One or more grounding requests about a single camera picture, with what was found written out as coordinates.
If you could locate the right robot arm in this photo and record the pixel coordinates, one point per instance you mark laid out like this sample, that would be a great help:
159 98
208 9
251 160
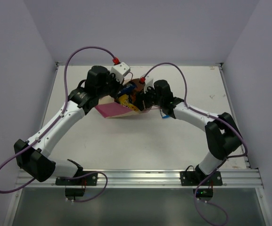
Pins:
222 134

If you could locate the right black base bracket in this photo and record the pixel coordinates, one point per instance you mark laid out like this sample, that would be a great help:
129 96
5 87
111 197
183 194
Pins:
193 176

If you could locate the right black controller box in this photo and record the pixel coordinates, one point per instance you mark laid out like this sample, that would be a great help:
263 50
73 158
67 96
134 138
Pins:
203 193

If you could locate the pink beige paper bag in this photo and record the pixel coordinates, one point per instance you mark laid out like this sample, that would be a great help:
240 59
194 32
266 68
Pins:
109 108

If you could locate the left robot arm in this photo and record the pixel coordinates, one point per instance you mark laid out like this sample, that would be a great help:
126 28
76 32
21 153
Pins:
33 154

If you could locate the aluminium mounting rail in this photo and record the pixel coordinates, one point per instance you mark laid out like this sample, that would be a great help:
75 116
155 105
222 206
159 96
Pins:
143 178

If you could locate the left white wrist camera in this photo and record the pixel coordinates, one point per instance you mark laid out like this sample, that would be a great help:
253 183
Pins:
120 71

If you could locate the left black base bracket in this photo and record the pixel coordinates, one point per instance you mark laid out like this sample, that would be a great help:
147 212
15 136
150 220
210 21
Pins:
82 178

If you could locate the black controller box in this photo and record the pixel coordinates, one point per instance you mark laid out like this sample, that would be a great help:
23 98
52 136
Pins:
203 193
73 193

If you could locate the left black controller box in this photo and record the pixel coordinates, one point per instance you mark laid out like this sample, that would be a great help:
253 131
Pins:
73 193

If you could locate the dark blue snack packet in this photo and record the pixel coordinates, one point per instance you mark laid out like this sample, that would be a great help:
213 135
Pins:
126 90

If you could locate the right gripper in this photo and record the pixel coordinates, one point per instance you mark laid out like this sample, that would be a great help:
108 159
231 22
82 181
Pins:
141 96

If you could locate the blue M&M snack packet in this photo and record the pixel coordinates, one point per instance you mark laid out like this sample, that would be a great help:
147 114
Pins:
164 116

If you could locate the black base bracket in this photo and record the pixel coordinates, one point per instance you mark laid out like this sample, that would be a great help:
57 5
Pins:
82 178
193 176

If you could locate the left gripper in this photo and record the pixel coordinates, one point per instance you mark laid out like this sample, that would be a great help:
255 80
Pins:
114 85

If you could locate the yellow M&M snack packet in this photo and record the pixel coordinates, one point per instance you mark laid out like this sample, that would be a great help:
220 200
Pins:
124 100

